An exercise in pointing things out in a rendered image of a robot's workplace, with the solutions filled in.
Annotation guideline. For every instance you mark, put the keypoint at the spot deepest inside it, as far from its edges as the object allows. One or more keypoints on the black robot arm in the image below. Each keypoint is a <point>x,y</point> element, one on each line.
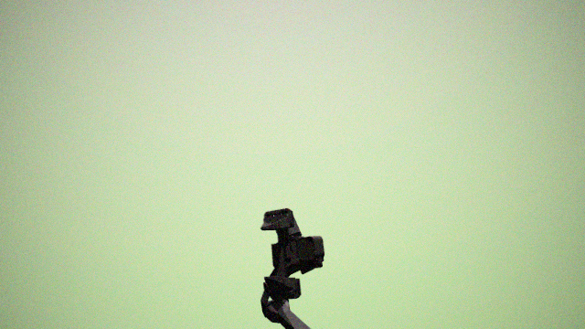
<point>311,251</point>

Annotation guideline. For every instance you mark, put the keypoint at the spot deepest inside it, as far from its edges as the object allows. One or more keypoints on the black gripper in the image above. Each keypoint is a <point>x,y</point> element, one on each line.
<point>284,254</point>

